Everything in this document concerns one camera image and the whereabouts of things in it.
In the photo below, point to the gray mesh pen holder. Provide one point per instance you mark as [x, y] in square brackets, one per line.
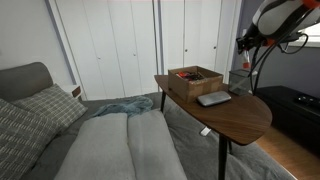
[241, 81]

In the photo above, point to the walnut wood side table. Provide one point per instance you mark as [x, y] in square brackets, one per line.
[242, 120]

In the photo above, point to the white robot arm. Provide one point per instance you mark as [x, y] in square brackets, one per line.
[275, 18]

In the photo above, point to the gray sofa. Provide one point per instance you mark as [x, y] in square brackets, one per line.
[24, 81]

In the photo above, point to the gray plaid pillow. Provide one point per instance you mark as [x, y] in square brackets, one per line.
[55, 104]

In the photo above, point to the light gray seat cushion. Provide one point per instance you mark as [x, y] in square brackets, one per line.
[152, 148]
[100, 151]

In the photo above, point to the white closet doors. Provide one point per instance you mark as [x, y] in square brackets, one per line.
[116, 47]

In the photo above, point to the white nightstand with wood drawer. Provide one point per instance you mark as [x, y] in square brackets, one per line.
[74, 90]

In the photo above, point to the orange capped glue stick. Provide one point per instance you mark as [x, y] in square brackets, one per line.
[246, 60]

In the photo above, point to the gray patterned pillow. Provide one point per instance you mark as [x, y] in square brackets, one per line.
[23, 137]

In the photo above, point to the white zippered pouch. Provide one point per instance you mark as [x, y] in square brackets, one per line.
[213, 98]

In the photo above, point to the black tv cabinet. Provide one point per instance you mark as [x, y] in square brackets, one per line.
[295, 113]

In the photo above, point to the blue-gray throw blanket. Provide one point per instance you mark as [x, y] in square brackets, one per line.
[131, 107]

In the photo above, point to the brown cardboard box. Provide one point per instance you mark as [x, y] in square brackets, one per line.
[193, 81]

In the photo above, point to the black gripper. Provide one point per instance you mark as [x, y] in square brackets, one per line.
[251, 39]

